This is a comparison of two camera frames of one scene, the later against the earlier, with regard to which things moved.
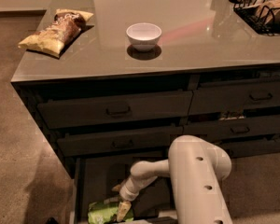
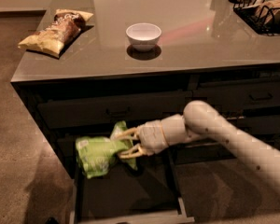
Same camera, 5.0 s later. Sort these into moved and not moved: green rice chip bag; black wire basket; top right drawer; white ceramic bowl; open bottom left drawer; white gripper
Moved: green rice chip bag; white gripper
Not moved: black wire basket; white ceramic bowl; top right drawer; open bottom left drawer
